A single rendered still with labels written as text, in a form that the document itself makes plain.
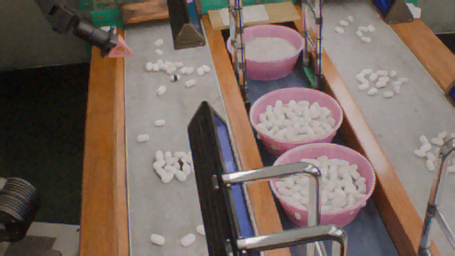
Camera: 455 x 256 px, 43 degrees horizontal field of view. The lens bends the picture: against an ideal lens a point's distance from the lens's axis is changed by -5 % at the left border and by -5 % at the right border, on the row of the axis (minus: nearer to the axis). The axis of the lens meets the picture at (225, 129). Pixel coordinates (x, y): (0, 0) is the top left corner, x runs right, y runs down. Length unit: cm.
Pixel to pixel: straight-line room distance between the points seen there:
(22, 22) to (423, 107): 235
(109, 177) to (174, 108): 37
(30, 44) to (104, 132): 186
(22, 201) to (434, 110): 119
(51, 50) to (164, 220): 220
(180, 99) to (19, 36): 181
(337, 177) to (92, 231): 63
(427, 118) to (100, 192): 95
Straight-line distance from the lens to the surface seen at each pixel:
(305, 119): 177
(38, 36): 351
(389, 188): 151
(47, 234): 192
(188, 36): 151
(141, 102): 190
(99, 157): 167
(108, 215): 148
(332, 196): 151
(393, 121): 178
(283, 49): 214
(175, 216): 148
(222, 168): 102
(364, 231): 152
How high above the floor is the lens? 177
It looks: 36 degrees down
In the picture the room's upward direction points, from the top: 5 degrees counter-clockwise
